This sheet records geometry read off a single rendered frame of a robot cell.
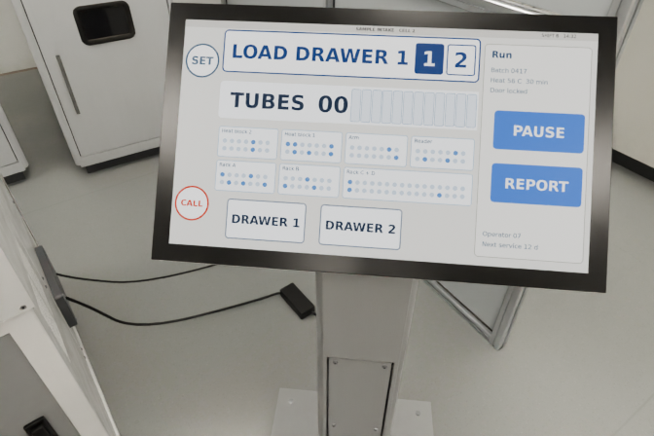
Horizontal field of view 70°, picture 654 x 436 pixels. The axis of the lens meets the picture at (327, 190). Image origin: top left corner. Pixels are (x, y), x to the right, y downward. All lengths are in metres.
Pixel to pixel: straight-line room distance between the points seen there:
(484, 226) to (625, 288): 1.59
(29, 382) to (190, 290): 0.97
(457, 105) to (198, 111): 0.30
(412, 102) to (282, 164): 0.17
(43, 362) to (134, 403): 0.74
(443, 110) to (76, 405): 0.83
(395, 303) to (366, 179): 0.27
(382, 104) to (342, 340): 0.44
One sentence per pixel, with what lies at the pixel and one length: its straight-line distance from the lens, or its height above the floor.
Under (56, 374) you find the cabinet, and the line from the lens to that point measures 0.96.
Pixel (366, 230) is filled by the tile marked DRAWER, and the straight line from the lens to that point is 0.54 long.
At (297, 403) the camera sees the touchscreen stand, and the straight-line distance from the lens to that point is 1.50.
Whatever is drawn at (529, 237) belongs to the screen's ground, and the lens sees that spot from 0.57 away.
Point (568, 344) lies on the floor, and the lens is 1.84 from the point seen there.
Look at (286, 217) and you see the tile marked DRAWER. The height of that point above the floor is 1.01.
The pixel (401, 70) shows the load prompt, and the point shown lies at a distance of 0.56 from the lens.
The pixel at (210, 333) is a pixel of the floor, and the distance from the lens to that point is 1.72.
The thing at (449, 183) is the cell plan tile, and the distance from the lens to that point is 0.55.
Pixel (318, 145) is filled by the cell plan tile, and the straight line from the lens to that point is 0.54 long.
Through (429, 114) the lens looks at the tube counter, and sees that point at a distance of 0.55.
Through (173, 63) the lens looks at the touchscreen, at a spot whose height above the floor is 1.14.
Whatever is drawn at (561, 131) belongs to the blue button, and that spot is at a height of 1.10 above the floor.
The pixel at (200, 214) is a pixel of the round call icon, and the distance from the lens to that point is 0.57.
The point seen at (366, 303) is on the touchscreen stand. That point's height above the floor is 0.78.
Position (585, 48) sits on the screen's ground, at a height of 1.17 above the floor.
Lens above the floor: 1.36
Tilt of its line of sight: 38 degrees down
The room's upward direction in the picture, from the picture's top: straight up
